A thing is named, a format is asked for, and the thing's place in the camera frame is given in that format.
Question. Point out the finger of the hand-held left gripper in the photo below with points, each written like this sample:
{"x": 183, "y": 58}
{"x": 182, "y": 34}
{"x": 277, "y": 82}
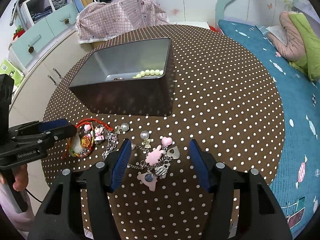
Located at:
{"x": 62, "y": 133}
{"x": 55, "y": 123}

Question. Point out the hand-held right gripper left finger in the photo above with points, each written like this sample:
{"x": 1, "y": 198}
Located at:
{"x": 122, "y": 163}

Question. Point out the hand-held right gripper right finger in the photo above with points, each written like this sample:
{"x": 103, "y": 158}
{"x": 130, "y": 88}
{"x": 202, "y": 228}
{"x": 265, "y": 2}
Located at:
{"x": 200, "y": 166}

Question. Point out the dark metal box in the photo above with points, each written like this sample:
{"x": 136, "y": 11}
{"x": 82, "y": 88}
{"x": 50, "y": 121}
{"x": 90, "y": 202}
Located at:
{"x": 125, "y": 100}

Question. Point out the dark bead jewelry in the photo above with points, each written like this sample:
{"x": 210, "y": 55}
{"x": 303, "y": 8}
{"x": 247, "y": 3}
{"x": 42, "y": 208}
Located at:
{"x": 119, "y": 78}

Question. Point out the person's left hand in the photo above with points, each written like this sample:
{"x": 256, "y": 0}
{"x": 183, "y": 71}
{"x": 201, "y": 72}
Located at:
{"x": 20, "y": 180}

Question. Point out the pearl bow earring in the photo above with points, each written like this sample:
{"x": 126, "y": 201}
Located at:
{"x": 124, "y": 127}
{"x": 144, "y": 135}

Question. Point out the white cabinet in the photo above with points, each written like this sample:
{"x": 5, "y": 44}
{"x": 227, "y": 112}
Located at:
{"x": 37, "y": 80}

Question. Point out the person's light pink clothing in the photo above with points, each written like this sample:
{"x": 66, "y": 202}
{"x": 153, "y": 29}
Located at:
{"x": 7, "y": 217}

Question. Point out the green tissue pack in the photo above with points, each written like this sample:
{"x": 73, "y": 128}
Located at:
{"x": 10, "y": 71}

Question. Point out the brown polka dot tablecloth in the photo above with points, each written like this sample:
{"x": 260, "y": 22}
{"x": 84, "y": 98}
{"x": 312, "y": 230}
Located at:
{"x": 225, "y": 92}

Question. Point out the teal drawer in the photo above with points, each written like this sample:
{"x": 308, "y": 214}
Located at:
{"x": 57, "y": 20}
{"x": 27, "y": 42}

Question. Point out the red and green ornament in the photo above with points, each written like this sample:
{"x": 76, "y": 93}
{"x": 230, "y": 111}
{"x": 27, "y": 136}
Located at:
{"x": 19, "y": 32}

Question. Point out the teal candy print bedsheet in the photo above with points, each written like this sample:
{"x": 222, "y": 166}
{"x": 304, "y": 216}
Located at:
{"x": 295, "y": 110}

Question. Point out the folded blue jeans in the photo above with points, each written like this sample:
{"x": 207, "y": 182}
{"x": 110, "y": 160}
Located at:
{"x": 42, "y": 13}

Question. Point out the folded grey clothes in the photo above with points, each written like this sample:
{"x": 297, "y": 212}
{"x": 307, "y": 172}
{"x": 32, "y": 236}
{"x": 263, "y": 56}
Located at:
{"x": 58, "y": 1}

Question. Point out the silver metal pole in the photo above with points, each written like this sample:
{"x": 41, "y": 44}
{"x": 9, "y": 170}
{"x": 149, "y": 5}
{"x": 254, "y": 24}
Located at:
{"x": 18, "y": 5}

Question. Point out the pink checked cloth cover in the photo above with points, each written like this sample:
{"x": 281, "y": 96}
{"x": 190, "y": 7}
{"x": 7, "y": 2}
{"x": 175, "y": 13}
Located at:
{"x": 120, "y": 17}

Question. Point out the white side table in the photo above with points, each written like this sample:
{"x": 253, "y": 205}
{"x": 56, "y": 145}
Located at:
{"x": 192, "y": 25}

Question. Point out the white paper packet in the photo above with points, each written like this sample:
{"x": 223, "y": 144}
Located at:
{"x": 277, "y": 33}

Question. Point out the pink pillow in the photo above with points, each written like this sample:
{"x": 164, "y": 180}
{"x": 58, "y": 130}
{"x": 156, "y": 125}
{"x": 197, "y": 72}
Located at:
{"x": 287, "y": 37}

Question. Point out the pink and green pillows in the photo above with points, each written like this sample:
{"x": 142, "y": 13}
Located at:
{"x": 308, "y": 47}

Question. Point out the teal wavy headboard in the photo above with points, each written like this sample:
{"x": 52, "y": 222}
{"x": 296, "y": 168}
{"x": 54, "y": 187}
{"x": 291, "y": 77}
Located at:
{"x": 227, "y": 2}

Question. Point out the pink butterfly wall sticker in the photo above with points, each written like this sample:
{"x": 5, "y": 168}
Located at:
{"x": 175, "y": 11}
{"x": 269, "y": 6}

